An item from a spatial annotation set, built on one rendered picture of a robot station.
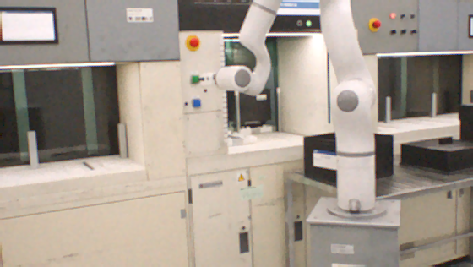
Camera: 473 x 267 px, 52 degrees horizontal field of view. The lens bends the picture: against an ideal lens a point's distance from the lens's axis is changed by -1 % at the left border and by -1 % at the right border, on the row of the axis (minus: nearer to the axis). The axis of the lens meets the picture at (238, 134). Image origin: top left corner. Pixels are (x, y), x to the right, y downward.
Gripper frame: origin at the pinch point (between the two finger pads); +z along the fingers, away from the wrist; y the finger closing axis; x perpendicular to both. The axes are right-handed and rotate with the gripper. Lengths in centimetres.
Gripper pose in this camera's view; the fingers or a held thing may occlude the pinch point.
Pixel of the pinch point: (206, 79)
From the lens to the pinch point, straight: 194.7
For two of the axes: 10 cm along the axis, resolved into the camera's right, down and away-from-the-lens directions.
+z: -4.4, -1.0, 8.9
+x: -0.4, -9.9, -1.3
